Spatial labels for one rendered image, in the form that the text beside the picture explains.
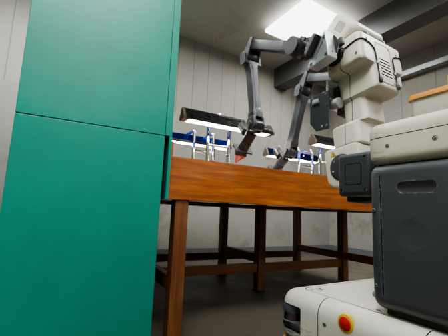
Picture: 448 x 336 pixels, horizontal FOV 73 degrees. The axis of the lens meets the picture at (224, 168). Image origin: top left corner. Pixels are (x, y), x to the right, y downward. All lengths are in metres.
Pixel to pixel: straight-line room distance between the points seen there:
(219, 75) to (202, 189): 2.80
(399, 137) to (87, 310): 1.13
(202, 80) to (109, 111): 2.69
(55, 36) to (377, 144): 1.16
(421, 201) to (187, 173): 0.87
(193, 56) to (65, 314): 3.24
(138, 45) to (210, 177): 0.63
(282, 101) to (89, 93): 3.56
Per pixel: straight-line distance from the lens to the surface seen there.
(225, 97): 3.95
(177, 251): 1.33
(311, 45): 1.28
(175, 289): 1.36
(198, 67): 3.90
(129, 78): 1.32
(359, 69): 1.34
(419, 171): 0.91
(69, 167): 1.21
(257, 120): 1.52
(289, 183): 1.62
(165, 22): 1.47
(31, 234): 1.21
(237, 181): 1.44
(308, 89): 1.93
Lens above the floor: 0.53
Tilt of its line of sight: 8 degrees up
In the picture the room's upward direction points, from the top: 2 degrees clockwise
